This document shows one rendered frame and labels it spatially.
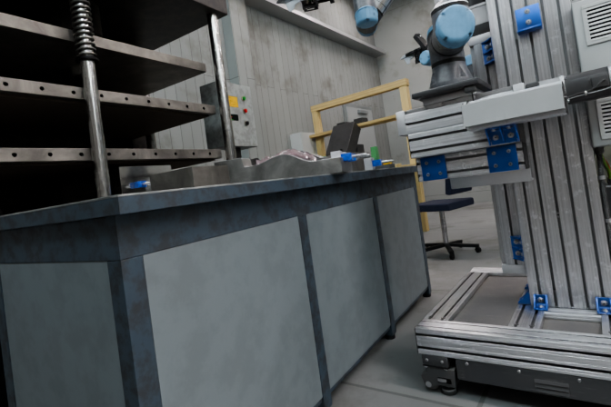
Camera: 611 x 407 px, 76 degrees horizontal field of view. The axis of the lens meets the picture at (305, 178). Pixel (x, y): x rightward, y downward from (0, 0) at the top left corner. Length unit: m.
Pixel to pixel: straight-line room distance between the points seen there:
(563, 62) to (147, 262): 1.41
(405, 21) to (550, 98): 7.87
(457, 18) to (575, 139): 0.57
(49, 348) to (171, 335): 0.36
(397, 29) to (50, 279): 8.50
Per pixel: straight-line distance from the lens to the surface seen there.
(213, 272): 1.03
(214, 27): 2.42
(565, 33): 1.64
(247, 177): 1.53
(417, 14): 9.00
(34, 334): 1.28
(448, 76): 1.48
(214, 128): 2.48
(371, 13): 1.43
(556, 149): 1.60
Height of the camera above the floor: 0.77
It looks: 1 degrees up
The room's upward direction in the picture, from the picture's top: 8 degrees counter-clockwise
